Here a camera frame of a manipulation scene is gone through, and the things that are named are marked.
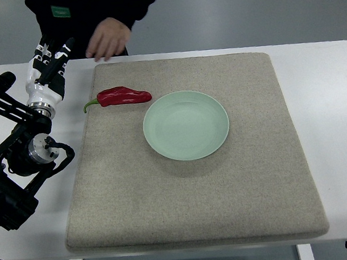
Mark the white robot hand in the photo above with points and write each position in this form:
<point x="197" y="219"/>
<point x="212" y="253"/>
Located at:
<point x="45" y="77"/>

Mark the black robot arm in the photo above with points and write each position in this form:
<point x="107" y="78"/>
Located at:
<point x="29" y="155"/>

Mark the white table leg right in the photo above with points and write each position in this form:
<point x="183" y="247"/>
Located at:
<point x="305" y="252"/>

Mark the person in black clothes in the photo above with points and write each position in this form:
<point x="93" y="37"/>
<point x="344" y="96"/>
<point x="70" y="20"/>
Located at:
<point x="64" y="19"/>

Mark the beige felt mat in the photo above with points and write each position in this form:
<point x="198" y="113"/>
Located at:
<point x="212" y="159"/>

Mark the red pepper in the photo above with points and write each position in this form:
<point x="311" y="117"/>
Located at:
<point x="119" y="95"/>

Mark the person's bare hand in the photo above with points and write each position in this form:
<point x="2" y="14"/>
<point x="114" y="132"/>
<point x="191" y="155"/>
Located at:
<point x="108" y="40"/>

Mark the light green plate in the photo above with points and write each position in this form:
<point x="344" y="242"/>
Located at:
<point x="186" y="125"/>

